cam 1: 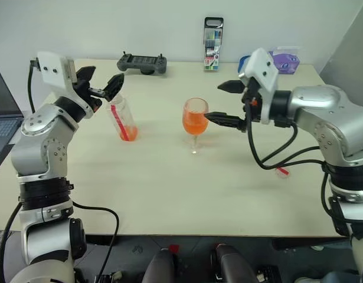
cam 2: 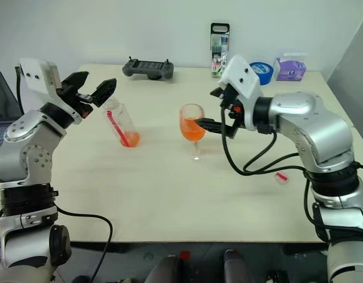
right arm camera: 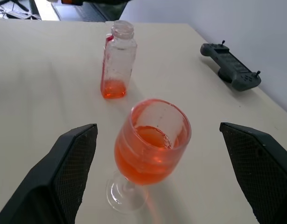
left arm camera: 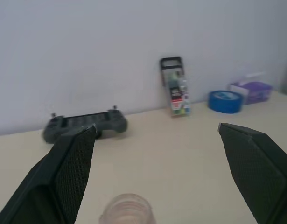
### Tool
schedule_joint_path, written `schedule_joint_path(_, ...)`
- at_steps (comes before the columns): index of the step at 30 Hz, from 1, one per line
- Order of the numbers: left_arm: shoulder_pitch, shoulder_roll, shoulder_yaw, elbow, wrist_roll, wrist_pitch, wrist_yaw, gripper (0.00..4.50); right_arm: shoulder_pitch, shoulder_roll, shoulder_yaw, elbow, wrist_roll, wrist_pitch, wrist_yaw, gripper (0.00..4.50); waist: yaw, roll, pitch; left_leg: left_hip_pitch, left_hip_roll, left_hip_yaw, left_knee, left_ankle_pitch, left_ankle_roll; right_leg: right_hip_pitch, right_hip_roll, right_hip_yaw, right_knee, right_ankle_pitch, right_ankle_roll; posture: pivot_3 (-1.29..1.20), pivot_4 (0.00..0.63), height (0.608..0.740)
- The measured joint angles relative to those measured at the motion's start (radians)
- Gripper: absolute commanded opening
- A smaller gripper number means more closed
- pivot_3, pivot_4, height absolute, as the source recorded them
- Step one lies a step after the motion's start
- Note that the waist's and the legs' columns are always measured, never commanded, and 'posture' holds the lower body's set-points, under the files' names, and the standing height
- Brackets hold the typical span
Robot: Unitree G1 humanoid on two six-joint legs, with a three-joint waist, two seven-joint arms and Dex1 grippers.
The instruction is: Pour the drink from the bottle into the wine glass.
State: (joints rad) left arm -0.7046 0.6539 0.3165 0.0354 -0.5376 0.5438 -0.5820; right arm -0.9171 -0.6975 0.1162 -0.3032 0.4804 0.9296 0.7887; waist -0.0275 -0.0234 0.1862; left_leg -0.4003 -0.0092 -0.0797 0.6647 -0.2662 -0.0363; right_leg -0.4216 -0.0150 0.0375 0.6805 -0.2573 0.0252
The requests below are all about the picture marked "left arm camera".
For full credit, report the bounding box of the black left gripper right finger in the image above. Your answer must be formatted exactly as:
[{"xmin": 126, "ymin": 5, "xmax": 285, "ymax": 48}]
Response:
[{"xmin": 217, "ymin": 123, "xmax": 287, "ymax": 224}]

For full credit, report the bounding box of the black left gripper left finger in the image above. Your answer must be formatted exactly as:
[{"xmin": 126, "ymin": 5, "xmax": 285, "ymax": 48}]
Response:
[{"xmin": 0, "ymin": 124, "xmax": 98, "ymax": 224}]

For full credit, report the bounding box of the clear plastic bottle red tape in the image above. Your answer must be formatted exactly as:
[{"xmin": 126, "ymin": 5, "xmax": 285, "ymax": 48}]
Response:
[{"xmin": 98, "ymin": 193, "xmax": 156, "ymax": 224}]

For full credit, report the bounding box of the black handheld game controller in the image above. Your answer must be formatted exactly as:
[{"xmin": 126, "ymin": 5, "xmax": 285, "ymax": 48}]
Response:
[{"xmin": 42, "ymin": 105, "xmax": 129, "ymax": 145}]

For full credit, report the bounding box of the blue tape roll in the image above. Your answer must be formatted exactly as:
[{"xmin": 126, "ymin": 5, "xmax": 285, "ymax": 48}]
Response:
[{"xmin": 208, "ymin": 90, "xmax": 245, "ymax": 114}]

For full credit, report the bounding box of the purple tissue box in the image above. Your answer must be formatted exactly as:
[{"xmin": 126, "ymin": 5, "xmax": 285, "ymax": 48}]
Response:
[{"xmin": 228, "ymin": 71, "xmax": 274, "ymax": 106}]

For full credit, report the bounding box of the colour marker pen pack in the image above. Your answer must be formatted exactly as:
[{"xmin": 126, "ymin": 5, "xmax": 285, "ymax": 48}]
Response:
[{"xmin": 160, "ymin": 56, "xmax": 192, "ymax": 118}]

